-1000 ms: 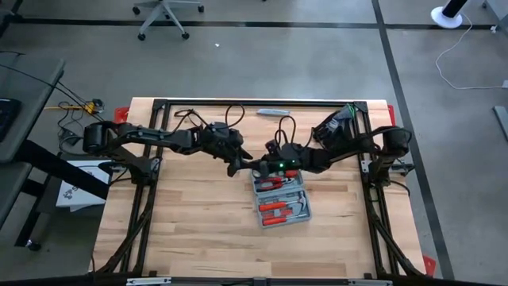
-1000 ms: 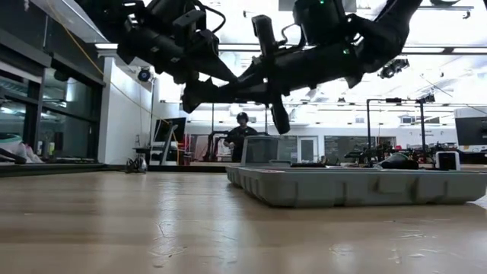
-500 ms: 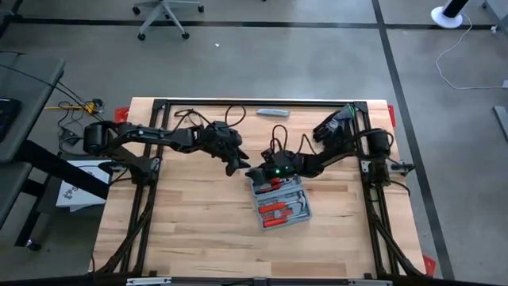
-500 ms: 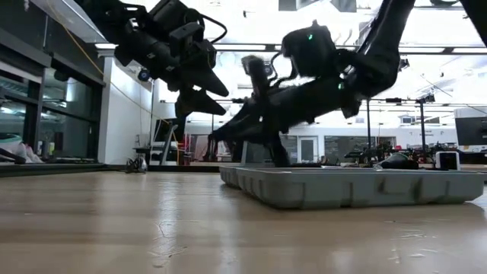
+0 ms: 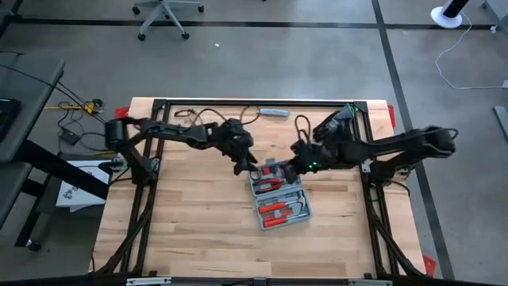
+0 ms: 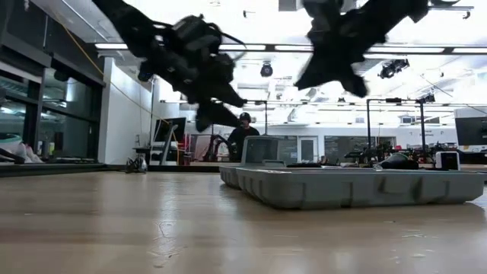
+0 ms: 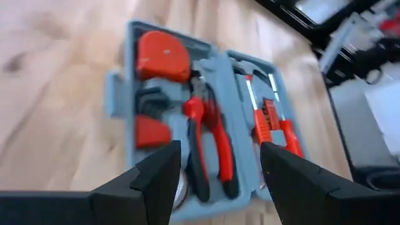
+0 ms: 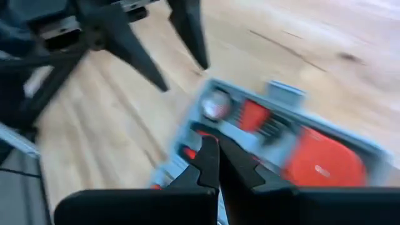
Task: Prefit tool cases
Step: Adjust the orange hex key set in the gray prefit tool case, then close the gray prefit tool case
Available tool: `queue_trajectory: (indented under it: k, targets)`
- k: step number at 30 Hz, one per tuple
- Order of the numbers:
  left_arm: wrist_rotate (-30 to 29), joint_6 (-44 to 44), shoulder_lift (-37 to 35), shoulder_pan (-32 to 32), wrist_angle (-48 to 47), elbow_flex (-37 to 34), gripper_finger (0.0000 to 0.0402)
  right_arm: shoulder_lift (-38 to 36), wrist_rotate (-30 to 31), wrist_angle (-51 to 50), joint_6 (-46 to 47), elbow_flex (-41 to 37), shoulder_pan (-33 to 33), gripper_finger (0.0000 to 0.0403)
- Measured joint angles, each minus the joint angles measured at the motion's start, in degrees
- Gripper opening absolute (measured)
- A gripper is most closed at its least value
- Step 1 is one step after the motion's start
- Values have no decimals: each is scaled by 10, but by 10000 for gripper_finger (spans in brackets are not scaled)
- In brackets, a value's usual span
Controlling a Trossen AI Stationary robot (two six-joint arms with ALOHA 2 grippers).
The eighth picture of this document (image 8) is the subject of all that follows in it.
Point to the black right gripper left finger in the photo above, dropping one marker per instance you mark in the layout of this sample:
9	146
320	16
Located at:
187	193

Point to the red tape measure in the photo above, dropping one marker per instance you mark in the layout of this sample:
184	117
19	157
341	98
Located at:
325	159

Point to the grey plastic tool case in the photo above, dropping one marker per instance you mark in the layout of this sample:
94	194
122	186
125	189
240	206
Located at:
275	150

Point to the silver metal bracket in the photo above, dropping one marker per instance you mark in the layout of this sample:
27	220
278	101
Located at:
15	140

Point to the black aluminium table frame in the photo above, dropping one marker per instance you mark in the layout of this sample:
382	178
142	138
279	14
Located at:
47	90

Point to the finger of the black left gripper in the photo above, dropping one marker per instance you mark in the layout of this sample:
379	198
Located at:
190	31
134	53

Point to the red-orange bit holder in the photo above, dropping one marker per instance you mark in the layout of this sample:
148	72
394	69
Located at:
253	115

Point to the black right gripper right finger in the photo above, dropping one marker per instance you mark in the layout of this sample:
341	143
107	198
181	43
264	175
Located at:
250	193

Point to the round silver-faced tool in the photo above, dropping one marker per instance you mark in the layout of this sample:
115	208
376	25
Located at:
215	104

